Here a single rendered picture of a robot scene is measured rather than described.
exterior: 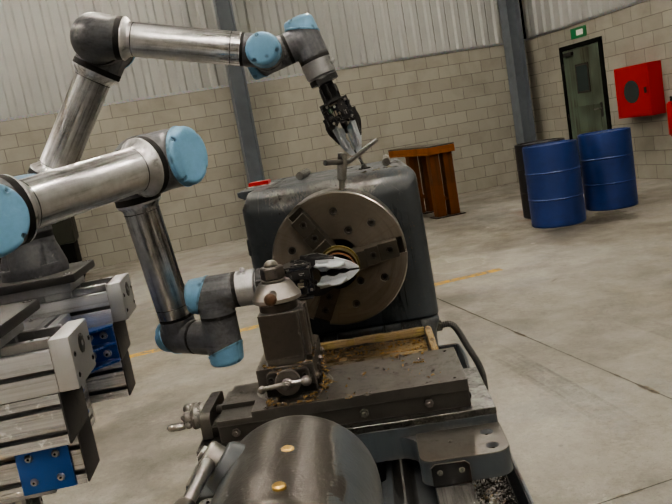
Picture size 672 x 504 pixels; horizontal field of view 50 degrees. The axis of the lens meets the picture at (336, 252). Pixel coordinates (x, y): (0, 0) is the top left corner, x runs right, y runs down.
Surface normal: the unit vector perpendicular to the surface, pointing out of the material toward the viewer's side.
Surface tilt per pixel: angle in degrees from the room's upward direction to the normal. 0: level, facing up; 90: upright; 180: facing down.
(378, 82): 90
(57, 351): 90
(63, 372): 90
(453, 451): 0
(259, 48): 90
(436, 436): 0
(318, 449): 24
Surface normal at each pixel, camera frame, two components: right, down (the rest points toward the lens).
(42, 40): 0.26, 0.11
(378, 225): -0.04, 0.17
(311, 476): 0.24, -0.95
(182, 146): 0.88, -0.09
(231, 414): -0.17, -0.97
